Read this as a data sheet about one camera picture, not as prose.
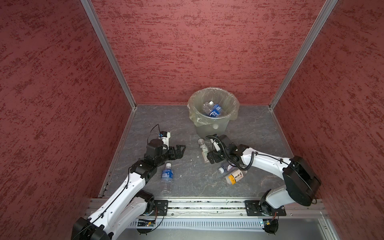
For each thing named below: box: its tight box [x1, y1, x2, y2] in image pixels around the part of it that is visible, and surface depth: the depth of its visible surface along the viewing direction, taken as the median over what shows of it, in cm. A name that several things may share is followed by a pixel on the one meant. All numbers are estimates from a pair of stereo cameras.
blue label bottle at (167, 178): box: [161, 162, 174, 194], surface depth 82 cm
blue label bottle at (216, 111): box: [209, 104, 223, 118], surface depth 96 cm
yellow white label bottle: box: [225, 169, 245, 185], surface depth 82 cm
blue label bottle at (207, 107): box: [202, 100, 215, 116], surface depth 98 cm
